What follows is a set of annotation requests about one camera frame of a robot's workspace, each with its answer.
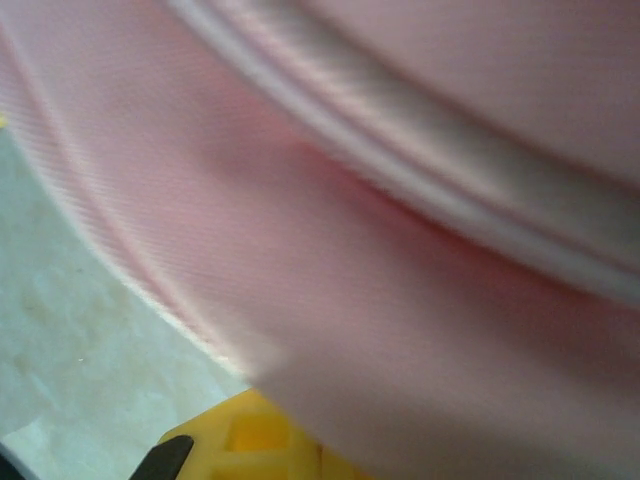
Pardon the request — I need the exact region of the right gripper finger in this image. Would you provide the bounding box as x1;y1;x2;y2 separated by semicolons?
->
134;388;366;480

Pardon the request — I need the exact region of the pink backpack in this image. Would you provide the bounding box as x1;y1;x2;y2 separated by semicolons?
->
0;0;640;480

